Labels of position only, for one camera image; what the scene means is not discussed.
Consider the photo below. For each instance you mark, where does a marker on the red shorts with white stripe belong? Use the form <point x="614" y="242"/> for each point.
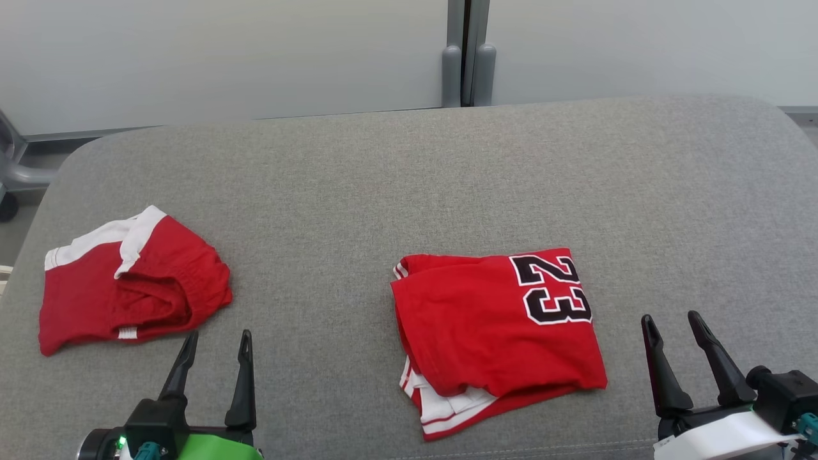
<point x="83" y="300"/>

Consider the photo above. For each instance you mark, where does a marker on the grey tubular wheeled stand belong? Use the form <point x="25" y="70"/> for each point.
<point x="25" y="176"/>

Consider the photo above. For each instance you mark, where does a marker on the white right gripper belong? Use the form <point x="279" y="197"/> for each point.
<point x="716" y="441"/>

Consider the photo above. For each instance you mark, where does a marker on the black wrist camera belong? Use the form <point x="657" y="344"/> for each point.
<point x="156" y="418"/>
<point x="783" y="396"/>

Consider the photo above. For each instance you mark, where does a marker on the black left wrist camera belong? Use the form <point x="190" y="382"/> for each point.
<point x="156" y="418"/>

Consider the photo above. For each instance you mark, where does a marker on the tan rimmed white basket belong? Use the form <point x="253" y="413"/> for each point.
<point x="5" y="278"/>

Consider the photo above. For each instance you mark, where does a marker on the grey partition post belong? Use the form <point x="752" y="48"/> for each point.
<point x="484" y="76"/>
<point x="452" y="76"/>

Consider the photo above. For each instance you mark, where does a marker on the grey partition bottom rail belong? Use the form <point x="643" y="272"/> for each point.
<point x="77" y="134"/>
<point x="802" y="114"/>

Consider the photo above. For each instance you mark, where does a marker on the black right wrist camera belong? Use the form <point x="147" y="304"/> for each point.
<point x="783" y="396"/>

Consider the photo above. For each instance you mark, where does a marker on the red white jersey shirt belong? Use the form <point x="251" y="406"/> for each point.
<point x="486" y="332"/>

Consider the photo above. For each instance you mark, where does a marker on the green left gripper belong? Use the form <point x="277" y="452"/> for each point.
<point x="217" y="447"/>

